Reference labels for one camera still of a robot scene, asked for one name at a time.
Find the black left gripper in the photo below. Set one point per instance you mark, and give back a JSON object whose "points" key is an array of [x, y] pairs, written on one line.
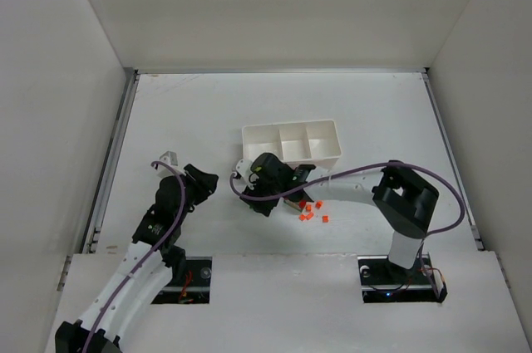
{"points": [[199, 183]]}

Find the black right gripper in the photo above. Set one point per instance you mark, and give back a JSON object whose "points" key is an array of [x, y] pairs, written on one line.
{"points": [[261, 202]]}

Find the green red lego block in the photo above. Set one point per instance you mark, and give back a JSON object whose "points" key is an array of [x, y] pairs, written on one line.
{"points": [[291, 204]]}

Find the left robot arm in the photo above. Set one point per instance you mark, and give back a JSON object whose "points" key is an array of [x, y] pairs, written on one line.
{"points": [[153, 269]]}

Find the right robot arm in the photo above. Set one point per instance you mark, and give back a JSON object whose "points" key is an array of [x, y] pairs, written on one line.
{"points": [[402, 196]]}

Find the white three-compartment container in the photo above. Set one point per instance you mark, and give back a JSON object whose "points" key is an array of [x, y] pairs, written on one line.
{"points": [[294, 143]]}

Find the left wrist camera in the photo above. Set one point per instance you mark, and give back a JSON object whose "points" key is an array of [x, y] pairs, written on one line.
{"points": [[170, 158]]}

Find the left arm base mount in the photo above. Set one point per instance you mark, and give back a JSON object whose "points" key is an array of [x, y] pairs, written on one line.
{"points": [[191, 287]]}

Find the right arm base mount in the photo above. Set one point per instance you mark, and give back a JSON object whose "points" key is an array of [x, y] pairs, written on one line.
{"points": [[384, 282]]}

